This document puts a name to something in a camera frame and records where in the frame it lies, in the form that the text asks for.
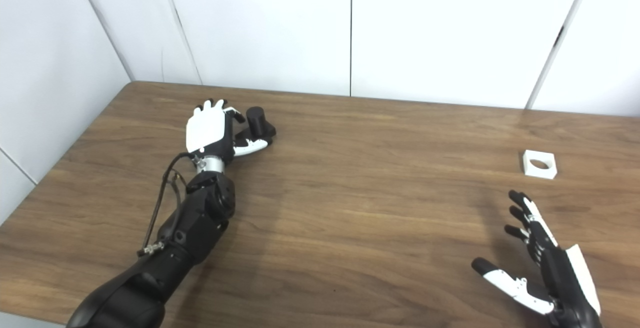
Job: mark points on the white square piece with hole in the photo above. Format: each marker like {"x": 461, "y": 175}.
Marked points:
{"x": 540, "y": 173}

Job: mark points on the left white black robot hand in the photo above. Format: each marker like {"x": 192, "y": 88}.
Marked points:
{"x": 205, "y": 128}

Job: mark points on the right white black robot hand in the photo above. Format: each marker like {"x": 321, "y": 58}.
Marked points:
{"x": 560, "y": 273}

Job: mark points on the black peg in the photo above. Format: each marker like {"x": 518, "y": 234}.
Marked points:
{"x": 257, "y": 118}

